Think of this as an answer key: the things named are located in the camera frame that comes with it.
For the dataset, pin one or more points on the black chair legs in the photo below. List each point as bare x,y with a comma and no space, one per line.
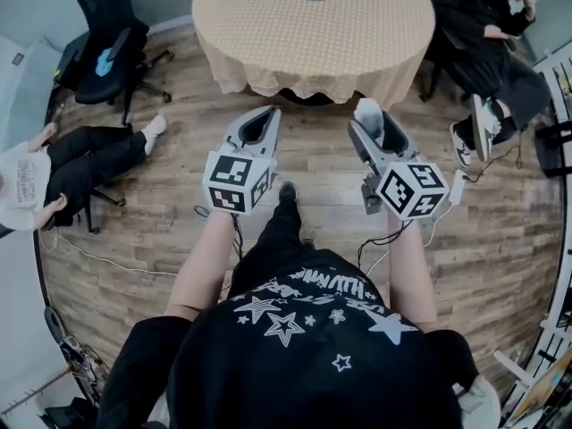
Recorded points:
432,78

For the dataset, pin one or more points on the person's black star-print shirt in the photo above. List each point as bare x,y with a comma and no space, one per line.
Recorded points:
286,364

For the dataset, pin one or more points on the white shelf rack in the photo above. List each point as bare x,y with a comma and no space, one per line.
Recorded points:
558,87

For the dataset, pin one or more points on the black office chair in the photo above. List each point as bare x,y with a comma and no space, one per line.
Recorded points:
105,20

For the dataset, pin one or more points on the person's leg with black shoe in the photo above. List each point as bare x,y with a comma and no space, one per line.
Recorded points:
279,235

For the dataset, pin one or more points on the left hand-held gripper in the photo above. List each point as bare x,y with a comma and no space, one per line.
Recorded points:
232,177

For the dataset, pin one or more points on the white power adapter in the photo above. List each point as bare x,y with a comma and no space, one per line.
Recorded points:
457,187

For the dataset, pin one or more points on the blue item on chair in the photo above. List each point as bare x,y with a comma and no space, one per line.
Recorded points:
104,61

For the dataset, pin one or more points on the person's right forearm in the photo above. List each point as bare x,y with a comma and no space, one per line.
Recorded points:
411,275

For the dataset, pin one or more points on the person's left forearm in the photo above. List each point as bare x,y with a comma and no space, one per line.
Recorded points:
201,266

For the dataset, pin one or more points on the black chair base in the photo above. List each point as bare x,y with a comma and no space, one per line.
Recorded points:
100,208

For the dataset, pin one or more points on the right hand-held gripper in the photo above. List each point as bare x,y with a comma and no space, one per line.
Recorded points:
409,190

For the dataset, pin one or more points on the white wooden frame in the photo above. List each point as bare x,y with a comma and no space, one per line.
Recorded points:
536,364

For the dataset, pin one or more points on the round table with beige tablecloth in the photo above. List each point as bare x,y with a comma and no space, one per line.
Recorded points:
313,47

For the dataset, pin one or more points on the small white soft item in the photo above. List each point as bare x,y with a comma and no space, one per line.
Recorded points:
368,112

